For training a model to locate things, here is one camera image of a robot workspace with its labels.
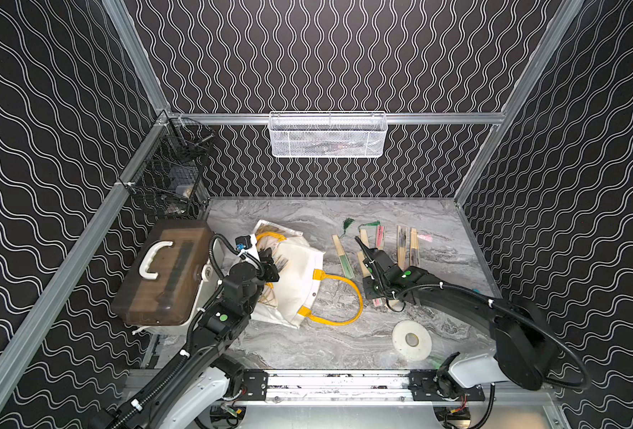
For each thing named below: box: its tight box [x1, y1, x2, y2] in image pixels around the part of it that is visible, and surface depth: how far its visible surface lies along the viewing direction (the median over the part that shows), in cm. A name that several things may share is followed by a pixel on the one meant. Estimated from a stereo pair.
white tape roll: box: [391, 319, 432, 362], surface depth 84 cm
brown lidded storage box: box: [111, 220, 213, 327], surface depth 78 cm
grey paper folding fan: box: [396, 225, 409, 272], surface depth 105 cm
